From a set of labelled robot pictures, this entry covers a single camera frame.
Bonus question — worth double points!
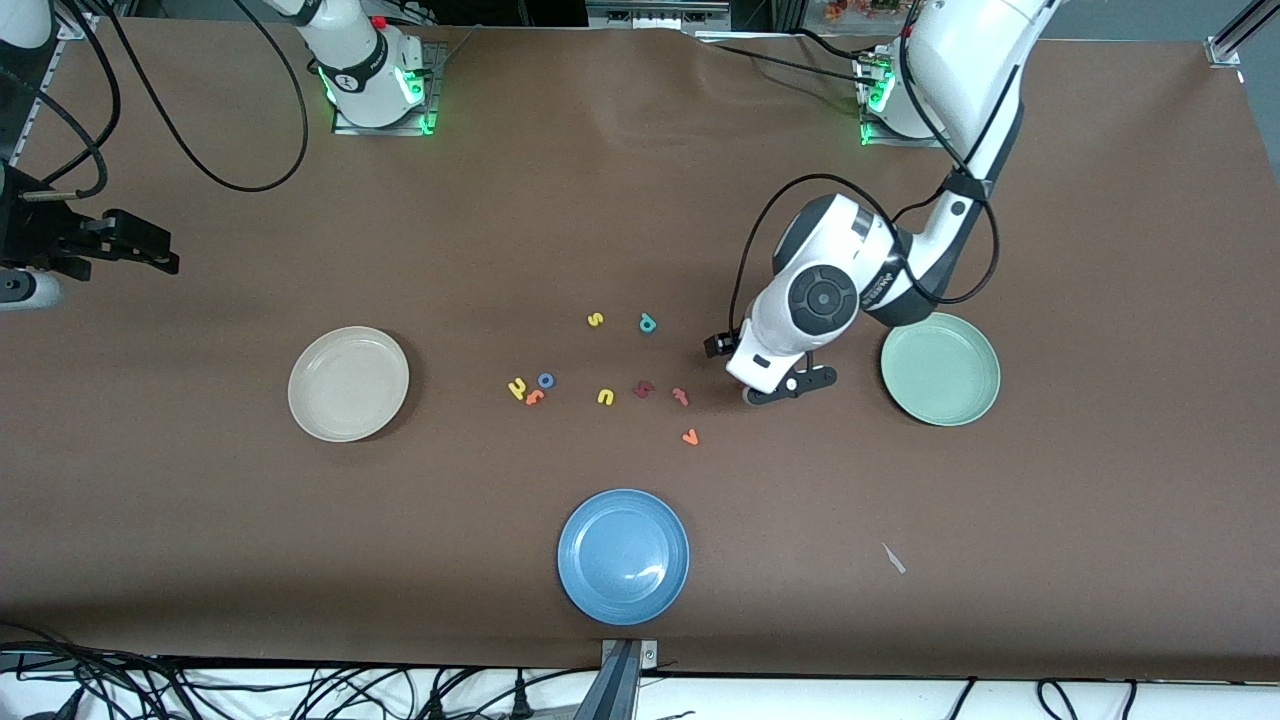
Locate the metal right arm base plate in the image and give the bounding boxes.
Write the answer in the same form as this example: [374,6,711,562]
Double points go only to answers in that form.
[332,40,443,136]

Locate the blue round plate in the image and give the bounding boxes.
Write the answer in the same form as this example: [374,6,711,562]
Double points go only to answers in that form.
[557,488,691,627]

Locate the black cable to arm base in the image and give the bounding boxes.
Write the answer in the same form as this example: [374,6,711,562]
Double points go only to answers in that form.
[700,35,881,91]

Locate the long black right arm cable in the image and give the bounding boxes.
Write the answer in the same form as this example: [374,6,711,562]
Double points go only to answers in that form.
[95,0,309,193]

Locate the short black right arm cable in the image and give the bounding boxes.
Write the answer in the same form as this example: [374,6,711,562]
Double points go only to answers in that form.
[20,0,121,201]

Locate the aluminium frame profile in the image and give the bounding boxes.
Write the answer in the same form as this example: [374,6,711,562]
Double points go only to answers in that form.
[55,0,101,41]
[1205,0,1280,66]

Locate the beige round plate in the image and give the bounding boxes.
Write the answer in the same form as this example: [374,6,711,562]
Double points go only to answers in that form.
[287,326,411,443]

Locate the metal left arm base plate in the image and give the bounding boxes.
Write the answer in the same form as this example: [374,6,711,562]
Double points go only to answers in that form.
[858,55,946,149]

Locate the brown table cover sheet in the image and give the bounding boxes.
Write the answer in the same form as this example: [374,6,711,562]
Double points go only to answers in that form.
[0,18,1280,683]

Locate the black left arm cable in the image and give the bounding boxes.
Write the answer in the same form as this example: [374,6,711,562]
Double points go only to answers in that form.
[730,175,1001,346]

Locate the grey metal mount bracket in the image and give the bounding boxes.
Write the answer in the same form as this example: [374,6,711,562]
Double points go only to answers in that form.
[600,640,659,720]

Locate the grey background device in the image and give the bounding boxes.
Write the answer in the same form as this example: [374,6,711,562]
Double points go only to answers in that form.
[585,0,731,29]

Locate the green round plate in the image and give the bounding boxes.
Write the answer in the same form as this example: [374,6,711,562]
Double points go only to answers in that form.
[880,312,1002,428]

